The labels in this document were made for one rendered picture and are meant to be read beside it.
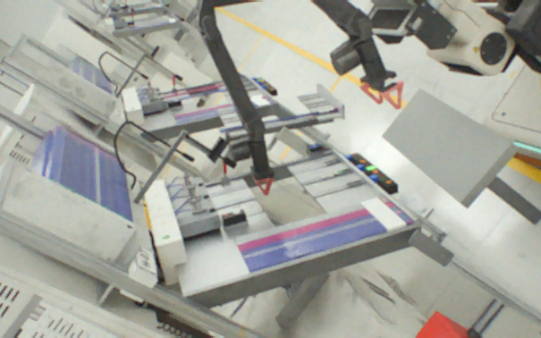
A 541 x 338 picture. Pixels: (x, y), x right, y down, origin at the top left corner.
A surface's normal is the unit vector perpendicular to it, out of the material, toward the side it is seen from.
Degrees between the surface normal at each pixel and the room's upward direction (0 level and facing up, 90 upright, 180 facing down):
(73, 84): 90
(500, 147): 0
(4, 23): 90
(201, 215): 43
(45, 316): 88
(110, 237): 90
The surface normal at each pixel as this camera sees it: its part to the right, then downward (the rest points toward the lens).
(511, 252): -0.76, -0.49
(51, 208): 0.28, 0.35
